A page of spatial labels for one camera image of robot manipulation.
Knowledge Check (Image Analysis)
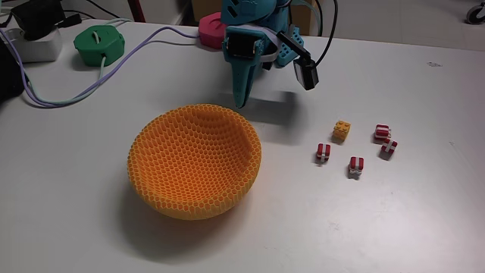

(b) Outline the red white striped cube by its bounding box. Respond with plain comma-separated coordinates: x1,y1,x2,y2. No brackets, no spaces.
316,143,331,165
374,124,392,143
348,155,365,177
380,138,399,158

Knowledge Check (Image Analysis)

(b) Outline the yellow brick cube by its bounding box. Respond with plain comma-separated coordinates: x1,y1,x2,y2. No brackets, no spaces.
332,120,352,143

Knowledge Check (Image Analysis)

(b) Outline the yellow honeycomb basket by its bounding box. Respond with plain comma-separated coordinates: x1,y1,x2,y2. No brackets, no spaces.
127,103,263,221

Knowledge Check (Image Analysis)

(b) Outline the pink printed box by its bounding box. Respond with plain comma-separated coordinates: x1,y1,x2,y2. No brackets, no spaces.
198,11,228,50

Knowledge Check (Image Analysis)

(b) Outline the red pole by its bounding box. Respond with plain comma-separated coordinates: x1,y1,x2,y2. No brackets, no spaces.
127,0,147,23

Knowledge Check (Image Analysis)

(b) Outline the green printed box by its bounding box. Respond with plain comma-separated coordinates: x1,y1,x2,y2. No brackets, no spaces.
73,24,126,67

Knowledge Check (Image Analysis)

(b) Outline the white power strip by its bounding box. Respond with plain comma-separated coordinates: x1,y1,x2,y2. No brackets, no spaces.
3,27,64,64

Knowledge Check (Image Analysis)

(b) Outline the black power adapter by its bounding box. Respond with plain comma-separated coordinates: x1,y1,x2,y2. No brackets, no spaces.
10,0,83,41

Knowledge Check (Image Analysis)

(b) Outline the chair caster wheel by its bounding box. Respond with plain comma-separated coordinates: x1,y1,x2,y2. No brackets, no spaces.
465,2,485,26

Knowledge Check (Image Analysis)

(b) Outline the black bag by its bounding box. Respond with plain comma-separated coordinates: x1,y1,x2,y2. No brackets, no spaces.
0,37,26,104

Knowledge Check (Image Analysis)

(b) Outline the white flat strap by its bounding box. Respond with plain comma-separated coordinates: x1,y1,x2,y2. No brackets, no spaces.
259,36,282,64

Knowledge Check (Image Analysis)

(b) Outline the black camera box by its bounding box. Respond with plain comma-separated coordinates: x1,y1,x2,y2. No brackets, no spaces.
276,31,320,91

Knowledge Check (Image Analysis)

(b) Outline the purple cable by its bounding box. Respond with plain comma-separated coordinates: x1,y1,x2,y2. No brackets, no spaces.
0,25,201,109

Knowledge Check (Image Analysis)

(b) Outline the black camera cable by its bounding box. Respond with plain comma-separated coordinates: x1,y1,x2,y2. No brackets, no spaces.
311,0,340,67

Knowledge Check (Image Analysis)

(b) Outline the pale green cable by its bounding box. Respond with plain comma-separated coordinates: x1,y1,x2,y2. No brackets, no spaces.
26,55,107,105

